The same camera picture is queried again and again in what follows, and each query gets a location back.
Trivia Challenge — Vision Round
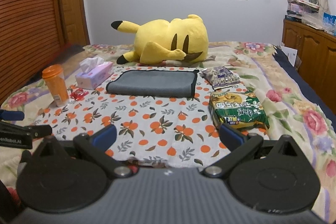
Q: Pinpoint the purple and grey towel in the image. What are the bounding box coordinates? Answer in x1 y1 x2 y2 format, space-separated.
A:
106 69 199 98

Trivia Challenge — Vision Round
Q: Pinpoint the green snack bag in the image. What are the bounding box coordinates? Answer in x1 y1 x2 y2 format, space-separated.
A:
209 90 269 131

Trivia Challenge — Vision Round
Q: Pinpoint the red candy wrapper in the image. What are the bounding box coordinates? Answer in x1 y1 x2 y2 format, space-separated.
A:
70 88 89 101

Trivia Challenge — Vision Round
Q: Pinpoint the orange print white cloth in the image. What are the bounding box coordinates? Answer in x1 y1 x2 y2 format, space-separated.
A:
35 75 229 168

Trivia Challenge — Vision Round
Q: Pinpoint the floral bed sheet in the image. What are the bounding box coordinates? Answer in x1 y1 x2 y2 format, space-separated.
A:
2 42 335 222

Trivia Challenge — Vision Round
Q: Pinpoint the purple snack packet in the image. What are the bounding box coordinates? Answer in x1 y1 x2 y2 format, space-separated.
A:
201 66 240 90

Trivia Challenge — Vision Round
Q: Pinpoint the lilac tissue box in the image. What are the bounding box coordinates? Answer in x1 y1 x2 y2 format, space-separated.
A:
75 57 113 90

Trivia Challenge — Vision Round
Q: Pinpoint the wooden slatted wardrobe door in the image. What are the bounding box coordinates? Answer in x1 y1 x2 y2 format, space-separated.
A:
1 0 65 102

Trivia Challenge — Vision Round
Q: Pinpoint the wooden sideboard cabinet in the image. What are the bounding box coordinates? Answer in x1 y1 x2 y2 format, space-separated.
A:
282 19 336 113

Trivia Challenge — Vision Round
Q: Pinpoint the yellow Pikachu plush toy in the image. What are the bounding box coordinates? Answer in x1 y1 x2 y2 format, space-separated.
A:
111 14 209 65

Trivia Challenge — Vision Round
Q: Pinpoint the stack of magazines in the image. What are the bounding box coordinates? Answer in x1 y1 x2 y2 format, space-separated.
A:
285 0 320 23

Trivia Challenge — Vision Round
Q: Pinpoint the blue and white box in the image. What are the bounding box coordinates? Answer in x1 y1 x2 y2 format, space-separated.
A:
322 12 336 36

